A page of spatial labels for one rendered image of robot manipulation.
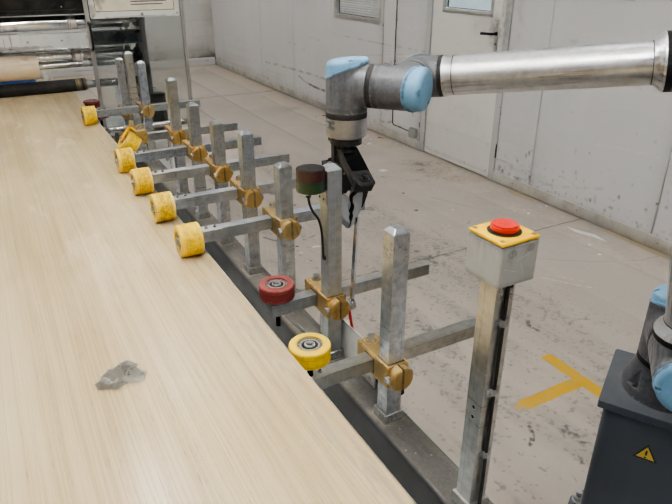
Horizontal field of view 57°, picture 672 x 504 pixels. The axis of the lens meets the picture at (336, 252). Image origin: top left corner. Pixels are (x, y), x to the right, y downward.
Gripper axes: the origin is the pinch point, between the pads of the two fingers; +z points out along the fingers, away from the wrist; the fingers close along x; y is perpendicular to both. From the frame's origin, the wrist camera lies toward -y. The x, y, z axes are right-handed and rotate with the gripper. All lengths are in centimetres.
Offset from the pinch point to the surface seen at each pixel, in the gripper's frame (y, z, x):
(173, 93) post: 118, -10, 8
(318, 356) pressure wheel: -30.3, 10.3, 23.9
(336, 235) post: -7.1, -1.4, 7.4
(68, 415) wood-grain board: -25, 11, 66
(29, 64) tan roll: 249, -6, 47
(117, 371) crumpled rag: -19, 9, 57
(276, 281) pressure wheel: -1.5, 9.4, 19.6
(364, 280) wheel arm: -2.4, 14.5, -2.9
